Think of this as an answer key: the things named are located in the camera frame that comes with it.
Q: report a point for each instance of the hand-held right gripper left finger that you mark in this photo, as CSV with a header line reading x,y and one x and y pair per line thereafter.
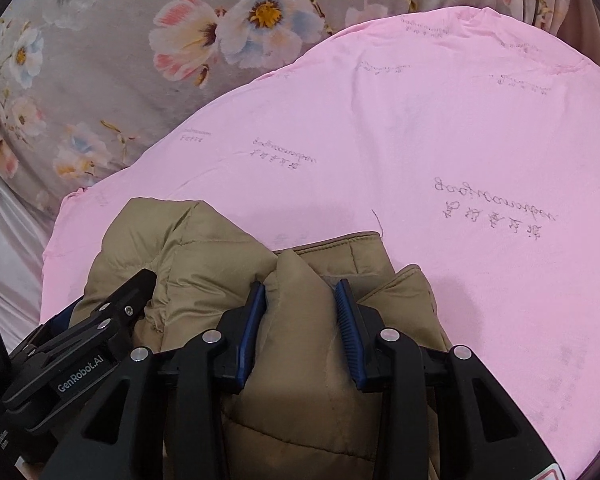
x,y
253,327

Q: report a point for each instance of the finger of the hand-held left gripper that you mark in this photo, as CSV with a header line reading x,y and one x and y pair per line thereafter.
x,y
122,317
140,282

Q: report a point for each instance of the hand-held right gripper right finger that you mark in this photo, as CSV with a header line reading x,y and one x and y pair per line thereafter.
x,y
347,332

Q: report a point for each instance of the khaki padded jacket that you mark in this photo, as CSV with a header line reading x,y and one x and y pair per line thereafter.
x,y
300,410

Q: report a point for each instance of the white satin quilt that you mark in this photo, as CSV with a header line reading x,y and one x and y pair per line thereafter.
x,y
15,260

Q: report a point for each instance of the grey floral bed sheet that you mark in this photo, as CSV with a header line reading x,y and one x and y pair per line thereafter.
x,y
105,100

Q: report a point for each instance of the pink printed bed sheet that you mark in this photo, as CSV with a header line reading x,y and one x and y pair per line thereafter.
x,y
430,135

